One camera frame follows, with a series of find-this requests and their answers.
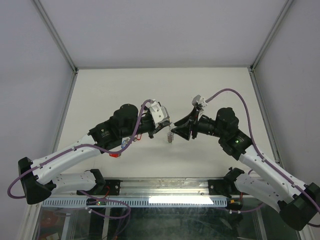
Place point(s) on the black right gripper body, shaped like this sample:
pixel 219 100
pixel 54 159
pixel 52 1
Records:
pixel 195 125

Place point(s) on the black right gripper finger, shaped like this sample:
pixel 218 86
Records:
pixel 184 131
pixel 191 116

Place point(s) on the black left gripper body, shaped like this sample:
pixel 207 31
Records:
pixel 157 128

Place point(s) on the large grey keyring yellow handle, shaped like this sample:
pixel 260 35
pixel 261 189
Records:
pixel 170 134

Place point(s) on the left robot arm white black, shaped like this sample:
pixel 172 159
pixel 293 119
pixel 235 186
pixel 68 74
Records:
pixel 42 177

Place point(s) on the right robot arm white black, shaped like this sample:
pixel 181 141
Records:
pixel 295 201

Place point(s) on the red key tag white label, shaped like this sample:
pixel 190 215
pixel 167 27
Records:
pixel 137 137

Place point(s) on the blue key tag with key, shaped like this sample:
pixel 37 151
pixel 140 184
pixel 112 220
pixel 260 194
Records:
pixel 124 143

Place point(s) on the red key tag with key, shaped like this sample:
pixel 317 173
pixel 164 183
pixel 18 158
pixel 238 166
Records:
pixel 115 155

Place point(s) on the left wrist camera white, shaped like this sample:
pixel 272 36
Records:
pixel 159 113

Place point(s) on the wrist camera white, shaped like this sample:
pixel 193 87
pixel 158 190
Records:
pixel 159 113
pixel 199 102

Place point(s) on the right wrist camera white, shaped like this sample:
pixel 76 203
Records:
pixel 199 102

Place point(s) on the aluminium mounting rail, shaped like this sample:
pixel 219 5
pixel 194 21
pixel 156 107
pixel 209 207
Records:
pixel 134 187

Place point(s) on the grey slotted cable duct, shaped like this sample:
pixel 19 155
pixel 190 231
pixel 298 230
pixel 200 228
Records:
pixel 157 201

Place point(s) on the right aluminium frame post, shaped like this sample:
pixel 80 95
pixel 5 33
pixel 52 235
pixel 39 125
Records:
pixel 272 33

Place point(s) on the aluminium frame post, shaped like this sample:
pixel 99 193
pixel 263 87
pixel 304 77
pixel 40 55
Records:
pixel 272 33
pixel 38 5

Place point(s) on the left aluminium frame post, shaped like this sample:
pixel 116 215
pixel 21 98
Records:
pixel 38 5

